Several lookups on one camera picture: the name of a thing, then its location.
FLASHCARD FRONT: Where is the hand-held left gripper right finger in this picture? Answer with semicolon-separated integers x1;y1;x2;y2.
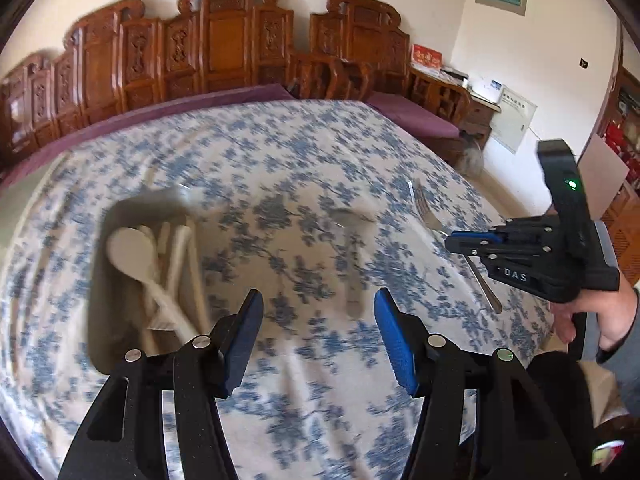
374;287;583;480

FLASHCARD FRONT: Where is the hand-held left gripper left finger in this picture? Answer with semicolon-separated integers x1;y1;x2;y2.
57;288;264;480

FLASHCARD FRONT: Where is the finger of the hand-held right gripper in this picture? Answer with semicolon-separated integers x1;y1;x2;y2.
450;216;558;247
444;239;553;261

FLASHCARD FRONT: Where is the metal fork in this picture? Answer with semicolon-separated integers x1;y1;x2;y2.
409;179;503;315

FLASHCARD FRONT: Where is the light bamboo chopstick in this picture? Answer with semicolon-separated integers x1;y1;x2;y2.
185;215;211;333

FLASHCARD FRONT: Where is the white soup spoon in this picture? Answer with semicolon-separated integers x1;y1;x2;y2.
139;224;171;356

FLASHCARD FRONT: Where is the grey utensil tray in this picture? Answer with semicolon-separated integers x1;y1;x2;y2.
86;192;213;376

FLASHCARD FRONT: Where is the grey soup spoon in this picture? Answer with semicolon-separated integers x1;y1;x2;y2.
150;185;208;211

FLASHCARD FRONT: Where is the person's right forearm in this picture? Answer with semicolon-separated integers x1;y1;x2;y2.
595;285;640;367

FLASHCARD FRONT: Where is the person's right hand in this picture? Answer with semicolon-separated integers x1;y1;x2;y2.
551;280;640;350

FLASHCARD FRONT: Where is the wooden display cabinet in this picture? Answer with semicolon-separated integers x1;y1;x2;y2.
597;65;640;286

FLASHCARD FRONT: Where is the grey fuzzy object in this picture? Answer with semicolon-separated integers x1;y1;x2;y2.
457;140;486;177

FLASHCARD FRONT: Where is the beige leaning board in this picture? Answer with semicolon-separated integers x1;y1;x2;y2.
575;134;631;217

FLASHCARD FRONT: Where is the wooden side table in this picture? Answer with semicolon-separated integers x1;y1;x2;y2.
462;85;502;151

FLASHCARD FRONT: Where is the short purple seat cushion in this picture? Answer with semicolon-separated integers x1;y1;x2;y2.
367;91;461;138

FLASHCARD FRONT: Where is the white box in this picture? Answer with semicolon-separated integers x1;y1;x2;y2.
472;77;502;103

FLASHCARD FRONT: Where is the person's leg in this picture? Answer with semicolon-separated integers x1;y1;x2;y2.
525;350;631;480

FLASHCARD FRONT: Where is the blue floral tablecloth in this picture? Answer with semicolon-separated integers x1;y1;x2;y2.
0;99;556;480

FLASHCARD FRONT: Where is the red box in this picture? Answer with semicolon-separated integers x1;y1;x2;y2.
411;44;444;68

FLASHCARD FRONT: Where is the colourful packet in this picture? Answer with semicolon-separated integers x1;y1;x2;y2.
592;440;626;468

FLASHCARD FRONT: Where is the wooden armchair purple cushion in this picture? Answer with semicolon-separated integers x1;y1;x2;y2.
310;0;473;131

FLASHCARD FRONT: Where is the long purple seat cushion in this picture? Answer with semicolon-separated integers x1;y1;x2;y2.
0;84;296;186

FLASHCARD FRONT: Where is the long carved wooden bench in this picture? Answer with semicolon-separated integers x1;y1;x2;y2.
0;0;373;171

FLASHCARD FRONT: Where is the white wall chart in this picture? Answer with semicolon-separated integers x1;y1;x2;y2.
489;86;539;154

